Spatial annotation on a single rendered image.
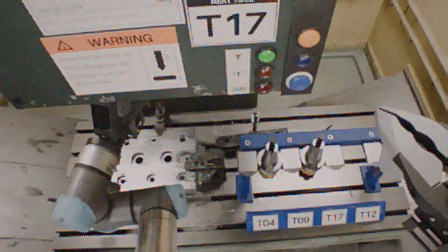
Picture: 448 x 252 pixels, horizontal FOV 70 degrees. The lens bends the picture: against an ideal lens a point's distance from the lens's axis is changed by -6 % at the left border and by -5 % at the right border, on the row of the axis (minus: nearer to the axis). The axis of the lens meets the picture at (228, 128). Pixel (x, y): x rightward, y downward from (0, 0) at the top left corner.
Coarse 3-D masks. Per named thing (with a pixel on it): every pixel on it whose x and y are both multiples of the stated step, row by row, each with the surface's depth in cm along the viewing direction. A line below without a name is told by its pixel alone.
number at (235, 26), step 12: (228, 12) 35; (240, 12) 35; (252, 12) 35; (264, 12) 35; (228, 24) 36; (240, 24) 36; (252, 24) 36; (264, 24) 37; (228, 36) 38; (240, 36) 38; (252, 36) 38; (264, 36) 38
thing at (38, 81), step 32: (0, 0) 32; (288, 0) 34; (0, 32) 35; (32, 32) 35; (96, 32) 36; (288, 32) 38; (0, 64) 39; (32, 64) 40; (192, 64) 42; (224, 64) 42; (256, 64) 42; (32, 96) 45; (64, 96) 45; (96, 96) 46; (128, 96) 46; (160, 96) 47; (192, 96) 47
